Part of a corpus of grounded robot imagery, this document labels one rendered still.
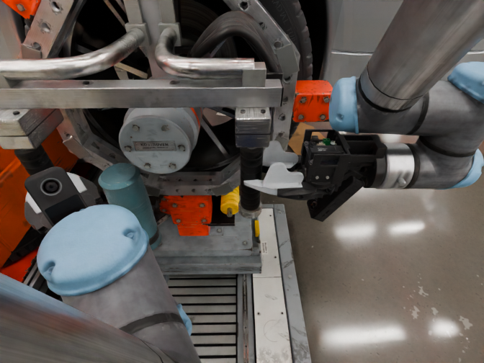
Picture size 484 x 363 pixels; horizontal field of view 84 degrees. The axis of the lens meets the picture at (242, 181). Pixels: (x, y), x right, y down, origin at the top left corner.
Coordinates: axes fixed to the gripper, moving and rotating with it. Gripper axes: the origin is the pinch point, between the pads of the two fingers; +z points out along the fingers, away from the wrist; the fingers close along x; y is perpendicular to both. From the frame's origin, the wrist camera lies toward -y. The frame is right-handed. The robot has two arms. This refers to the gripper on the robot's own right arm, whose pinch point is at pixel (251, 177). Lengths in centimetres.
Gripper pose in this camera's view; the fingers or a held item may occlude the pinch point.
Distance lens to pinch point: 45.1
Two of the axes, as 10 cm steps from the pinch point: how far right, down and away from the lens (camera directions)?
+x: 0.2, 6.7, -7.4
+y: 0.0, -7.4, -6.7
